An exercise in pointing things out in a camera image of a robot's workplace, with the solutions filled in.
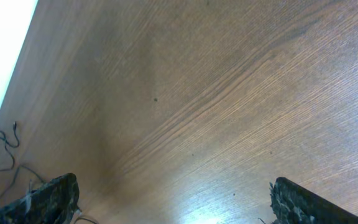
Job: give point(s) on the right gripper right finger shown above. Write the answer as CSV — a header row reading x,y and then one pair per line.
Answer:
x,y
294,204

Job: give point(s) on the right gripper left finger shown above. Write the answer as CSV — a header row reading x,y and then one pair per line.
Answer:
x,y
53,202

